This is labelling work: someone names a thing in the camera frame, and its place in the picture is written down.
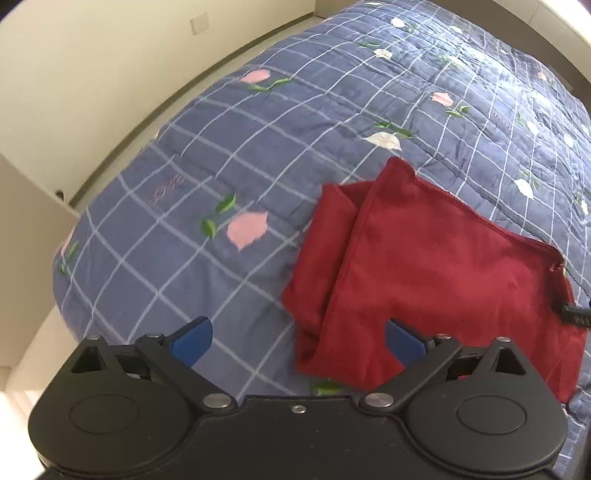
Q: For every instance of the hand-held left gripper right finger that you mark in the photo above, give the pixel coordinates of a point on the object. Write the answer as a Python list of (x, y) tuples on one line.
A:
[(406, 344)]

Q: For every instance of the red long-sleeved sweater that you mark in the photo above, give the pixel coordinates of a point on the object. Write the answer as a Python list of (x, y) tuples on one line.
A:
[(415, 277)]

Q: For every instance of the white door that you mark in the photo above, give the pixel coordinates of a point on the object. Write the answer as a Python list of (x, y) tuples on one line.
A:
[(32, 258)]

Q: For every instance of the white wall socket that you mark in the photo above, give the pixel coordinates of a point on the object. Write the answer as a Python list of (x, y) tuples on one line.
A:
[(200, 23)]

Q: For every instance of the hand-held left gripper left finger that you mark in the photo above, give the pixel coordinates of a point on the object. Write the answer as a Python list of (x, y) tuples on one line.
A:
[(191, 344)]

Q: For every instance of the blue checked floral quilt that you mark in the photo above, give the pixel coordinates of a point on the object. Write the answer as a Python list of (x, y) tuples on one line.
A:
[(207, 152)]

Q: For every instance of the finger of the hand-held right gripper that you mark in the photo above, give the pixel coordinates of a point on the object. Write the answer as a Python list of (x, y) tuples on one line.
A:
[(575, 315)]

